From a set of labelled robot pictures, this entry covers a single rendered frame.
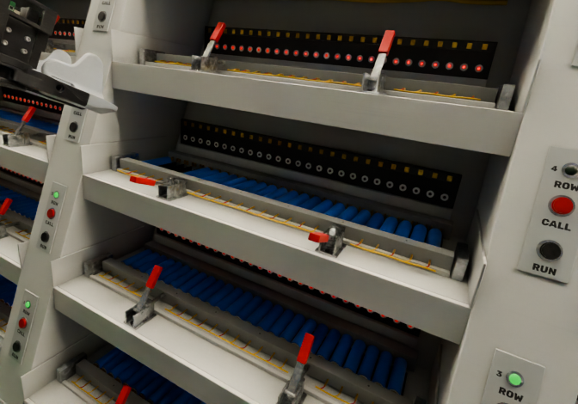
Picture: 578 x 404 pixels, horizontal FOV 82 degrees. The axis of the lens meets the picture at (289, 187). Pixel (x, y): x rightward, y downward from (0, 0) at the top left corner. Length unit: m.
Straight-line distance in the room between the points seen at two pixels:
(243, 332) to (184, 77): 0.39
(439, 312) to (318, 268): 0.14
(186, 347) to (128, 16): 0.55
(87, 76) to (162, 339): 0.37
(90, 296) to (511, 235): 0.62
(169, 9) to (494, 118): 0.61
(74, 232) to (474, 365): 0.62
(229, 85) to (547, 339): 0.46
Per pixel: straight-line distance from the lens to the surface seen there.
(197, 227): 0.50
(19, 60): 0.41
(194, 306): 0.59
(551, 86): 0.42
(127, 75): 0.65
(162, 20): 0.76
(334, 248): 0.40
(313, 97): 0.44
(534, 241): 0.39
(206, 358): 0.54
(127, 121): 0.71
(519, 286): 0.40
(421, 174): 0.55
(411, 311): 0.41
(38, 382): 0.81
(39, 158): 0.79
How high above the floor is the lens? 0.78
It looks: level
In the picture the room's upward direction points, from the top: 15 degrees clockwise
